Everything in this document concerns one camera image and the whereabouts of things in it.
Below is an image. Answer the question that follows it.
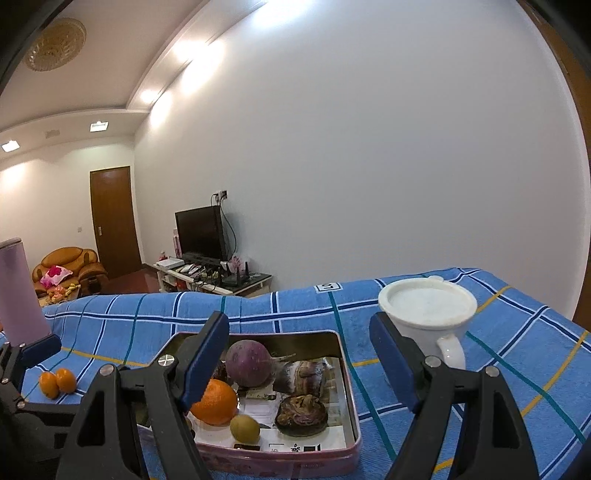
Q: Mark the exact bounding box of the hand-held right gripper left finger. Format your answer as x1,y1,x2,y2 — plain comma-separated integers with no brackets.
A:
55,311,230,480

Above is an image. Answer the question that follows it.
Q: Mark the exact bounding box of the black router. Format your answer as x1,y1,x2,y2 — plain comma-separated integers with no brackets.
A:
221,261,253,288

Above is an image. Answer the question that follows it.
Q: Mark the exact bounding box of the round ceiling medallion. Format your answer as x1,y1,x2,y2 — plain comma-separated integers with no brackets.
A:
25,18,88,73

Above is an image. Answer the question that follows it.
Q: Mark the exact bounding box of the white television stand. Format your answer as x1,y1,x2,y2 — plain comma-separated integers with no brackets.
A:
154,260,273,297

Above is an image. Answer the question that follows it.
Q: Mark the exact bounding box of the brown wooden door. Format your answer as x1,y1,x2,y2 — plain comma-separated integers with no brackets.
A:
89,165,142,280

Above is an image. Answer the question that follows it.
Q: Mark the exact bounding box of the black television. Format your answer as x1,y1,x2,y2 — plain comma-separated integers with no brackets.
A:
174,206,230,262

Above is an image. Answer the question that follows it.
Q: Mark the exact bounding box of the small orange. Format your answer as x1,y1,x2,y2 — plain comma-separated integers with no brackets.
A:
55,368,78,394
39,370,60,400

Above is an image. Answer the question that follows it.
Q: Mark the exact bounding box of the printed paper sheet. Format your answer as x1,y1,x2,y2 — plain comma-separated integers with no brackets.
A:
194,355,357,452

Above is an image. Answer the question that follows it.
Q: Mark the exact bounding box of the pink tin box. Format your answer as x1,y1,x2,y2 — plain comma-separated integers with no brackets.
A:
137,330,363,474

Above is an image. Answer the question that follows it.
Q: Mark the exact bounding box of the pink floral cushion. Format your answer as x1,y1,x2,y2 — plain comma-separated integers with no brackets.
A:
40,265,73,288

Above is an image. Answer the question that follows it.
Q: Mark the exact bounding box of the white ceramic cup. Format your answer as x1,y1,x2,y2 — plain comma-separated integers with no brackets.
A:
378,275,478,370

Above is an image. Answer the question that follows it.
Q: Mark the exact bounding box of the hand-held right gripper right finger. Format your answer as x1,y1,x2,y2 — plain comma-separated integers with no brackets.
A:
368,311,541,480

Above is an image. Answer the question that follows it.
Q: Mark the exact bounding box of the purple round turnip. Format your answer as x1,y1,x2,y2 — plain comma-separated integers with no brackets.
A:
225,339,297,387

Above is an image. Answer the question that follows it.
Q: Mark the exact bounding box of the blue plaid blanket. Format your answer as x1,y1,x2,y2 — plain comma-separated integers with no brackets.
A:
18,267,591,480

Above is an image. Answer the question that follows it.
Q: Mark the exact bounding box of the brown kiwi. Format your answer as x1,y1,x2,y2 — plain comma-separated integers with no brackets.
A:
230,414,260,441

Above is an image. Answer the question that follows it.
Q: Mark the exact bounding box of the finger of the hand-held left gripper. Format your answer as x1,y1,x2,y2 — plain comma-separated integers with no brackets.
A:
0,335,63,411

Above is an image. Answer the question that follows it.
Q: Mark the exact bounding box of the black television cable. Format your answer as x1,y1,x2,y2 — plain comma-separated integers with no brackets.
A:
221,202,239,259

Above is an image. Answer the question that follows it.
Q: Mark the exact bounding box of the large orange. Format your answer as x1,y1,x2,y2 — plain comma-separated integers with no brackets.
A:
190,378,239,426

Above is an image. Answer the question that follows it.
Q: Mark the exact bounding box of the coffee table with snacks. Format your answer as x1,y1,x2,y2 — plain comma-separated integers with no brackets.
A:
37,283,82,306

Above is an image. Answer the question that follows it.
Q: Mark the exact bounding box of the orange leather armchair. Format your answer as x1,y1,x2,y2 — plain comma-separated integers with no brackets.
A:
32,247,110,299

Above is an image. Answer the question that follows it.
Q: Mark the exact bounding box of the lilac electric kettle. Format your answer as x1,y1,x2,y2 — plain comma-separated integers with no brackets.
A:
0,237,51,345

